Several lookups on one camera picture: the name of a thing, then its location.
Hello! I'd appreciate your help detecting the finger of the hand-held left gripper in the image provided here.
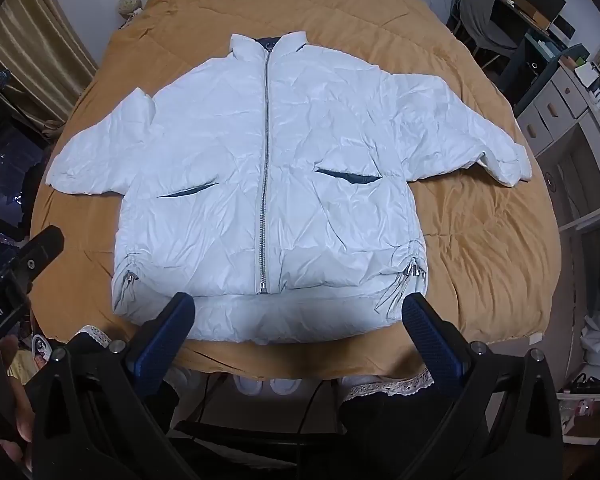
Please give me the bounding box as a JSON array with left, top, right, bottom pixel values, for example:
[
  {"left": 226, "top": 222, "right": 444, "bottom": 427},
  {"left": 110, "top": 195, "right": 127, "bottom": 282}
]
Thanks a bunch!
[{"left": 10, "top": 225, "right": 65, "bottom": 283}]

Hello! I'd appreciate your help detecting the beige striped curtain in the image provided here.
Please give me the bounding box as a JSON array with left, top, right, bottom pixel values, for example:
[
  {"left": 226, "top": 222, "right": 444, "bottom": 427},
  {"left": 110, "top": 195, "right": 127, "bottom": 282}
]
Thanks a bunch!
[{"left": 0, "top": 0, "right": 101, "bottom": 126}]

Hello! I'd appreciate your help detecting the person's left hand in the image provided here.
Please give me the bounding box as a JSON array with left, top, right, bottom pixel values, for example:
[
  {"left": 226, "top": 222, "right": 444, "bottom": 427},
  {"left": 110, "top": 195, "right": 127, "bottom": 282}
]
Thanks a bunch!
[{"left": 0, "top": 332, "right": 37, "bottom": 466}]

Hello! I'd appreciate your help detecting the grey chair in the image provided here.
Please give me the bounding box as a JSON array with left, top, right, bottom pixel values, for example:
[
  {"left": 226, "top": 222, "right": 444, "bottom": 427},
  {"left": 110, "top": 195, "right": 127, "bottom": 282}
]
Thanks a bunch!
[{"left": 450, "top": 0, "right": 521, "bottom": 68}]

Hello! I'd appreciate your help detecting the black cable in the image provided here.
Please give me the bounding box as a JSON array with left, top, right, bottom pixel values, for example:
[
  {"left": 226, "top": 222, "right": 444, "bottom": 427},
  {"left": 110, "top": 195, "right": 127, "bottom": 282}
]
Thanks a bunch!
[{"left": 192, "top": 374, "right": 331, "bottom": 461}]

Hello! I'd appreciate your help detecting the dark teal desk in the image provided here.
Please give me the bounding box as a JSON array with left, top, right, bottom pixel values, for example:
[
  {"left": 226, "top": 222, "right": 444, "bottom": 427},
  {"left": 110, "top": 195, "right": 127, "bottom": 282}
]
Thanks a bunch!
[{"left": 512, "top": 27, "right": 592, "bottom": 107}]

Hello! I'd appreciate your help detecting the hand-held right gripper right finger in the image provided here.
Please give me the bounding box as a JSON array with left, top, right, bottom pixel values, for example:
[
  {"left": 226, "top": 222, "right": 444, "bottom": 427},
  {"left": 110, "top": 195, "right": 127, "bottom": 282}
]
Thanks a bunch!
[{"left": 402, "top": 292, "right": 566, "bottom": 480}]

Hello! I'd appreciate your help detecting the white lace bed skirt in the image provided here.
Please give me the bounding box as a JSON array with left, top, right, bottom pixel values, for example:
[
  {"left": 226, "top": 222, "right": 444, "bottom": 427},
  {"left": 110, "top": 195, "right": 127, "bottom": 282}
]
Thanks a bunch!
[{"left": 67, "top": 325, "right": 436, "bottom": 402}]

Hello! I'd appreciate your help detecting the tan quilted bed blanket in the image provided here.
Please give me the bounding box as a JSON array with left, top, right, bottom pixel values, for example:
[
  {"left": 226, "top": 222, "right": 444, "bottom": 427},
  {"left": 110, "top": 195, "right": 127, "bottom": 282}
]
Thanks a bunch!
[{"left": 27, "top": 0, "right": 563, "bottom": 381}]

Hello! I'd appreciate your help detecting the white shelf unit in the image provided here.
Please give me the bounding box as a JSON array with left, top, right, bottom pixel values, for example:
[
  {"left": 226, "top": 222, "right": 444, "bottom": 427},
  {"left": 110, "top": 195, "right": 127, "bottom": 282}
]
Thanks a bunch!
[{"left": 552, "top": 35, "right": 600, "bottom": 233}]

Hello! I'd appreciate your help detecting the white drawer cabinet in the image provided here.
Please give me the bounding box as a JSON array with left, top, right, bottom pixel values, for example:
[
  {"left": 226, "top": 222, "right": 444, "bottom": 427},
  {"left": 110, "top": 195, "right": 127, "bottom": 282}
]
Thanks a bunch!
[{"left": 515, "top": 66, "right": 600, "bottom": 162}]

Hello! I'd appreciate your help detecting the white puffer jacket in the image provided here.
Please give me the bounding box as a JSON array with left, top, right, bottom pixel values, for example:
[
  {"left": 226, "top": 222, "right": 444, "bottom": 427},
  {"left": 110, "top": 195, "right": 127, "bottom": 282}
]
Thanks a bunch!
[{"left": 47, "top": 31, "right": 533, "bottom": 346}]

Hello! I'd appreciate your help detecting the white storage basket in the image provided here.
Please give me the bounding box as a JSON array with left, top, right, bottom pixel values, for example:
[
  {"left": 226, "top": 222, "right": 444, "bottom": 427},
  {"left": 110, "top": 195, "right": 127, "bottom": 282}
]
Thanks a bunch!
[{"left": 557, "top": 374, "right": 600, "bottom": 420}]

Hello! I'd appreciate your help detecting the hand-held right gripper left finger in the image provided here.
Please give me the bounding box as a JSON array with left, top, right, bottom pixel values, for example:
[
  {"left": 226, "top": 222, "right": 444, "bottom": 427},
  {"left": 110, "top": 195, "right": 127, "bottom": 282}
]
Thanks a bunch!
[{"left": 32, "top": 291, "right": 201, "bottom": 480}]

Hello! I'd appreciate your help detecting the white shoe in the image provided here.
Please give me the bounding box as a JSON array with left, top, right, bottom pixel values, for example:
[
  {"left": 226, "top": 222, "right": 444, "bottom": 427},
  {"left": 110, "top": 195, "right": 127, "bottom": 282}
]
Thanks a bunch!
[
  {"left": 270, "top": 376, "right": 304, "bottom": 397},
  {"left": 232, "top": 374, "right": 269, "bottom": 397}
]

